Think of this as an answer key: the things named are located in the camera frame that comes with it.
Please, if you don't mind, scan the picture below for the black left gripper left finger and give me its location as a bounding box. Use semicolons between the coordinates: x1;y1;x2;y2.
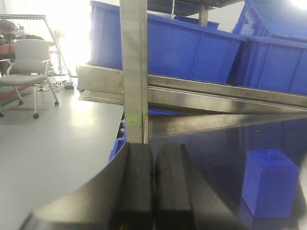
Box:
20;142;154;230

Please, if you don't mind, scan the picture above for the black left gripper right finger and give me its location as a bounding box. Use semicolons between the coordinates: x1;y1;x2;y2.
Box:
155;144;246;230

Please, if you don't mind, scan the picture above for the blue block part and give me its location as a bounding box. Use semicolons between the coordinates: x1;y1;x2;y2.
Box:
242;149;300;219

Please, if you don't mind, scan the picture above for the stainless steel shelf rack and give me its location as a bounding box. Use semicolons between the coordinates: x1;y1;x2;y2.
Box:
78;0;307;143

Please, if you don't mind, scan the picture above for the blue bin under table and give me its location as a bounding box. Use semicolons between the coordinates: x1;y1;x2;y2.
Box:
108;138;126;162

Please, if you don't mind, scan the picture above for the blue bin far left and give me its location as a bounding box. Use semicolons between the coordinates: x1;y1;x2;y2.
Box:
90;0;246;84

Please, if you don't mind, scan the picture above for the grey office chair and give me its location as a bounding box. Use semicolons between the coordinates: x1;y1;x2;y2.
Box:
0;39;59;119

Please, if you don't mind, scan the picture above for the blue bin centre left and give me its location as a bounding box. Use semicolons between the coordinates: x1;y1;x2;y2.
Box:
228;36;307;95

